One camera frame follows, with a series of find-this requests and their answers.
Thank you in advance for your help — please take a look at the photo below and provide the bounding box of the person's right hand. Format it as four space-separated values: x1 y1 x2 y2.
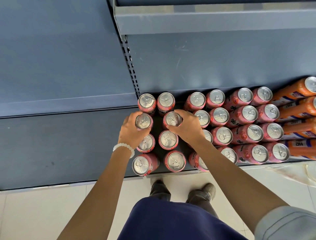
165 109 206 146

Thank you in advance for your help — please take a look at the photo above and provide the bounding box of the person's left hand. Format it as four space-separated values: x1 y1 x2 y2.
118 111 153 150

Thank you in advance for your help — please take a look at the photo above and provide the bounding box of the pink printed soda can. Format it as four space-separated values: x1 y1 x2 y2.
211 126 233 147
260 122 284 142
231 124 264 145
163 111 183 130
136 133 156 154
135 113 153 131
264 142 290 163
226 105 259 128
205 89 225 109
250 86 273 107
192 109 211 129
224 87 254 112
233 144 269 165
137 93 157 115
188 152 209 173
217 146 238 164
184 92 206 112
255 104 280 124
209 107 230 127
202 129 214 144
132 153 160 176
157 92 176 117
158 130 179 151
164 150 187 173

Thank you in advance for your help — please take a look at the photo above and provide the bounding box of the grey metal shelf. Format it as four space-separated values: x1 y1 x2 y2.
0 0 316 191

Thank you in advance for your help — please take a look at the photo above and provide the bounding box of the orange striped soda can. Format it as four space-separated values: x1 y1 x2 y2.
270 76 316 107
281 117 316 140
275 96 316 123

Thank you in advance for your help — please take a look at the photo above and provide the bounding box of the person's left forearm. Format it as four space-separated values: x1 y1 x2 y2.
57 148 136 240

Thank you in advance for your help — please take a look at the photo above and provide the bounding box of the person's right forearm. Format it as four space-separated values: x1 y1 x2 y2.
191 137 289 233

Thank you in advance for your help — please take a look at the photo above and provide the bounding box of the grey shoe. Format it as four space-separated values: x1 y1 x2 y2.
150 178 165 190
186 183 217 203

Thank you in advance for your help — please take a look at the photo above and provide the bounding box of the navy blue shirt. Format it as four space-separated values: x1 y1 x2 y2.
118 197 247 240

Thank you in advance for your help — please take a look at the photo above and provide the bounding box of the clear plastic bag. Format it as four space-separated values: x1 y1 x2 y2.
266 162 316 187

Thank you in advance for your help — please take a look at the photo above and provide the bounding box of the light grey shirt sleeve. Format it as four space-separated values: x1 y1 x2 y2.
254 205 316 240

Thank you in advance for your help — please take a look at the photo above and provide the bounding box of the white bead bracelet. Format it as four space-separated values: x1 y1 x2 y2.
113 143 136 159

